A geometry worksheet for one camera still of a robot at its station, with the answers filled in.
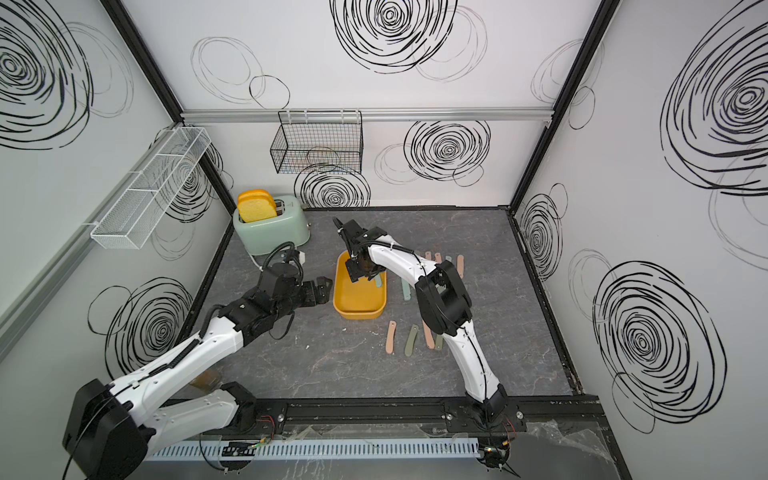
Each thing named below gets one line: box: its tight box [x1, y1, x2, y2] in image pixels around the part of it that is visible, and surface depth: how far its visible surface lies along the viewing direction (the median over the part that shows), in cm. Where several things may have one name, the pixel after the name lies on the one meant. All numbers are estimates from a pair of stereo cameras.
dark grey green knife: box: [404, 324, 419, 357], surface depth 88 cm
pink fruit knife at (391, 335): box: [386, 320, 397, 354], surface depth 88 cm
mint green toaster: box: [233, 195, 311, 256], surface depth 101 cm
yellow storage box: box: [333, 250, 388, 320], surface depth 93 cm
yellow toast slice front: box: [237, 193, 277, 223], surface depth 96 cm
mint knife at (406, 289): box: [402, 278, 411, 301], surface depth 98 cm
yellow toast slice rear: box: [236, 189, 276, 207], surface depth 95 cm
